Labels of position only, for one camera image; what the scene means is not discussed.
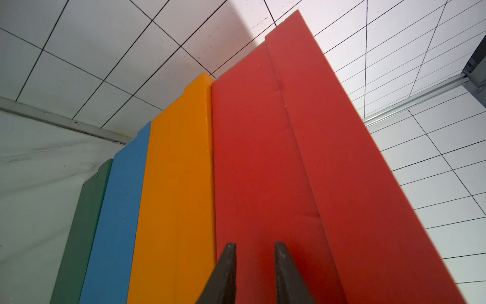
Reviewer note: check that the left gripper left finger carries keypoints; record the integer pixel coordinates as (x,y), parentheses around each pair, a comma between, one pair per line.
(221,286)

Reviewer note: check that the red shoebox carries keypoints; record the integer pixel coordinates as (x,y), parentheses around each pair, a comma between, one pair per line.
(294,163)

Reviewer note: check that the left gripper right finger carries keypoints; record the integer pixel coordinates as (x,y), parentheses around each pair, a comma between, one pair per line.
(290,286)

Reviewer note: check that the green shoebox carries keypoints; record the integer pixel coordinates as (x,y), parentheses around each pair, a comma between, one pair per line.
(73,267)

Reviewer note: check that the blue shoebox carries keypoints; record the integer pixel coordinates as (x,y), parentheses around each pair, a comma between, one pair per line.
(108,272)

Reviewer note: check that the orange shoebox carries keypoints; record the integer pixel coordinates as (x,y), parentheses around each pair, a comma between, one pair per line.
(175,242)

